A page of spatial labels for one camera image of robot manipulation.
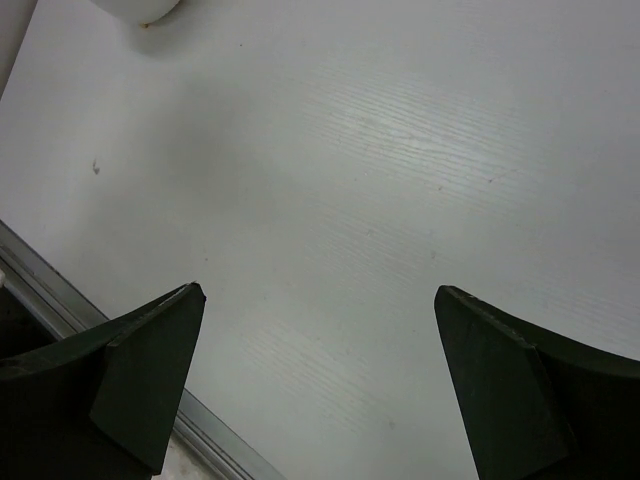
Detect aluminium rail front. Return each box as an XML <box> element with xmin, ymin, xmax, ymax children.
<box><xmin>1</xmin><ymin>224</ymin><xmax>283</xmax><ymax>479</ymax></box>

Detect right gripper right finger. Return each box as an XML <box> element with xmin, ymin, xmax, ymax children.
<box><xmin>434</xmin><ymin>285</ymin><xmax>639</xmax><ymax>479</ymax></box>

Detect white round divided container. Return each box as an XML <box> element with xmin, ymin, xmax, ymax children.
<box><xmin>92</xmin><ymin>0</ymin><xmax>180</xmax><ymax>24</ymax></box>

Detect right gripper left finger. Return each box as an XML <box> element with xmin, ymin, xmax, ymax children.
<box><xmin>1</xmin><ymin>283</ymin><xmax>205</xmax><ymax>479</ymax></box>

